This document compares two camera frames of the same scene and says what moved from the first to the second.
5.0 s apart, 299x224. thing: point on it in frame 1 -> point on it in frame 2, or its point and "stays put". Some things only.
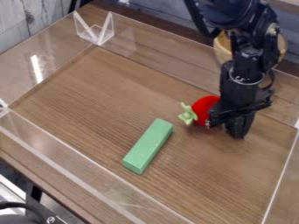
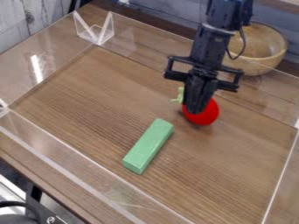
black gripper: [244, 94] -> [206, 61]
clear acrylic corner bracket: [95, 33] stays put
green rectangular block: [146, 145] stays put
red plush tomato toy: [198, 113] stays put
